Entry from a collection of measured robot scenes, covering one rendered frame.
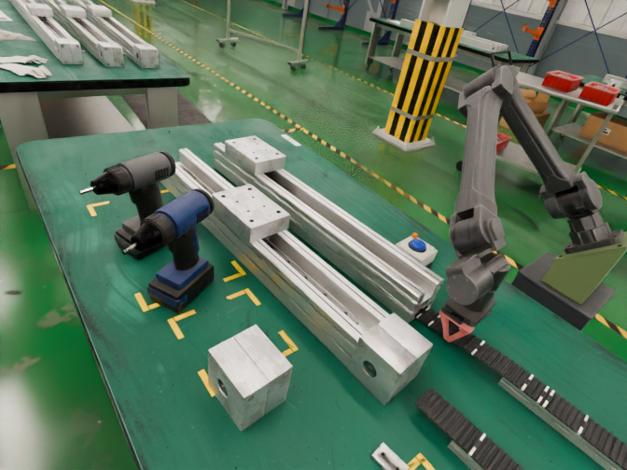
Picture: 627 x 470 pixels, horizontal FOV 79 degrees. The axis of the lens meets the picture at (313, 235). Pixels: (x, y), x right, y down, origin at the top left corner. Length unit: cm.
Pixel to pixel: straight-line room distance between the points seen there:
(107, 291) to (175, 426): 33
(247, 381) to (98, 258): 50
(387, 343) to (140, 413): 41
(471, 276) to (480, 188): 18
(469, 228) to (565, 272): 50
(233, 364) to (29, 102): 181
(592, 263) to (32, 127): 224
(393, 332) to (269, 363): 23
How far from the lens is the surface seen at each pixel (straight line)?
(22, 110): 224
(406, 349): 70
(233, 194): 93
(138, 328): 80
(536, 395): 85
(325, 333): 75
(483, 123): 88
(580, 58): 856
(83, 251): 99
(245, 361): 62
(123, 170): 84
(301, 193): 108
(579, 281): 118
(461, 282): 69
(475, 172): 81
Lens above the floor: 138
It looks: 35 degrees down
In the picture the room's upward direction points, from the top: 11 degrees clockwise
